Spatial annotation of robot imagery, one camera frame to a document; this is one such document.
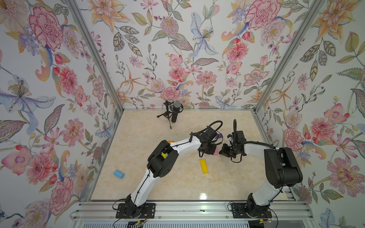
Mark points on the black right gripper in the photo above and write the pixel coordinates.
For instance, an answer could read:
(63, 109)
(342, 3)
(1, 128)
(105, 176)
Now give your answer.
(223, 150)

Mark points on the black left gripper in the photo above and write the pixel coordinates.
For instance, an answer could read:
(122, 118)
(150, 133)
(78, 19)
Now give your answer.
(212, 150)

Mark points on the pink block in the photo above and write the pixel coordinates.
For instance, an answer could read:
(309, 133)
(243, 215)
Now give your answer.
(216, 152)

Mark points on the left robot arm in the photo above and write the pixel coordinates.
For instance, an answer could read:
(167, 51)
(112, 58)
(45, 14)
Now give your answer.
(162, 160)

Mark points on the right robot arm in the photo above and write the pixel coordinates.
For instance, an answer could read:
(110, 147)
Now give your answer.
(281, 169)

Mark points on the black mesh microphone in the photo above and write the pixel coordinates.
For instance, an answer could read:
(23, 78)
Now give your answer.
(176, 108)

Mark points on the black microphone tripod stand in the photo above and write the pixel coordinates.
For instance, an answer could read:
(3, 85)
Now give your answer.
(170, 114)

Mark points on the light blue block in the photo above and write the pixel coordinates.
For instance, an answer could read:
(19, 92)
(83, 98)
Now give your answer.
(119, 174)

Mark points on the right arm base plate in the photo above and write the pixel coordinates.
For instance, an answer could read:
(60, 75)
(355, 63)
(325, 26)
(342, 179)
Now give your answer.
(244, 211)

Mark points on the aluminium front rail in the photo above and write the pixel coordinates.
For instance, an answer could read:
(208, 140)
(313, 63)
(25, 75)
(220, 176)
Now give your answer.
(190, 210)

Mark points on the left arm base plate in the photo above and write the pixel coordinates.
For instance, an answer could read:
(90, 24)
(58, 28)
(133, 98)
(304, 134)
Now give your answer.
(146, 211)

